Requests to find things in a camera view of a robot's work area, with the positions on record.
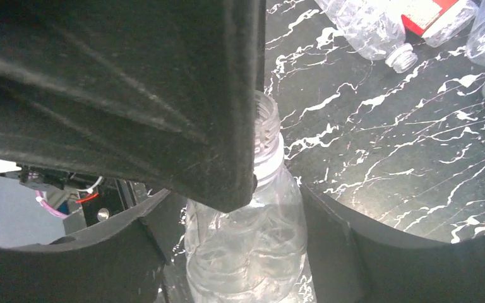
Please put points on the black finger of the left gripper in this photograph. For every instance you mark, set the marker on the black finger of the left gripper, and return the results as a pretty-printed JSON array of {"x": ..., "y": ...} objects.
[{"x": 148, "y": 91}]

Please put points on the clear crumpled plastic bottle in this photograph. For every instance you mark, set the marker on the clear crumpled plastic bottle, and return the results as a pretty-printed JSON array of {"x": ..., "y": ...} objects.
[{"x": 374, "y": 29}]

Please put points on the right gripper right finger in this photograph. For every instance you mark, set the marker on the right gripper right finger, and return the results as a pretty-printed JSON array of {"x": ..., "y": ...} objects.
[{"x": 354, "y": 258}]

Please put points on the red label plastic bottle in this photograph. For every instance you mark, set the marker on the red label plastic bottle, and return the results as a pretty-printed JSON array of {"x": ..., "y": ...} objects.
[{"x": 436, "y": 21}]

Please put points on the clear unlabelled plastic bottle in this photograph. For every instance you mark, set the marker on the clear unlabelled plastic bottle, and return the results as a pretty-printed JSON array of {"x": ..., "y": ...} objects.
[{"x": 257, "y": 253}]

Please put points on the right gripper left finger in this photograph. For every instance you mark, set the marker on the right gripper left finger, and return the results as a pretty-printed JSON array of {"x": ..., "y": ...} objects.
[{"x": 117, "y": 260}]

